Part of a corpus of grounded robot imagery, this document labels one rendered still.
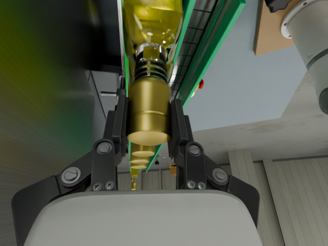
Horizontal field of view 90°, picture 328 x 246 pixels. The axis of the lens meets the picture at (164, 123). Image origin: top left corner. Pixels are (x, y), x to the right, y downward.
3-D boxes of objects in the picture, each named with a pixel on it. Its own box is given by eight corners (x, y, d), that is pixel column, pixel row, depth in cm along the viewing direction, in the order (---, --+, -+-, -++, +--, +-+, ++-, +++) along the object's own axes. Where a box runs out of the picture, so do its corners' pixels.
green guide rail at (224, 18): (230, -28, 27) (240, 2, 24) (235, -27, 27) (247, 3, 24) (145, 164, 184) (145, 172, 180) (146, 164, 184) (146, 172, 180)
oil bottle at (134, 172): (132, 150, 127) (129, 189, 115) (139, 150, 128) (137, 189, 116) (132, 151, 132) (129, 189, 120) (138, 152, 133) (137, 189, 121)
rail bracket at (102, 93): (103, 66, 46) (96, 107, 41) (128, 68, 48) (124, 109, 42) (105, 75, 50) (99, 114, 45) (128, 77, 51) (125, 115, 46)
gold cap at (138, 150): (132, 120, 23) (130, 151, 22) (157, 122, 24) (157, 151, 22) (132, 130, 27) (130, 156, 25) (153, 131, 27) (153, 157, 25)
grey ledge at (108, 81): (95, 47, 51) (89, 75, 47) (124, 50, 53) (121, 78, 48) (117, 141, 136) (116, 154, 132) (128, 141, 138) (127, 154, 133)
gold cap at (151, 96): (128, 74, 12) (123, 129, 10) (174, 79, 13) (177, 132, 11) (129, 100, 15) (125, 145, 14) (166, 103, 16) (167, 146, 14)
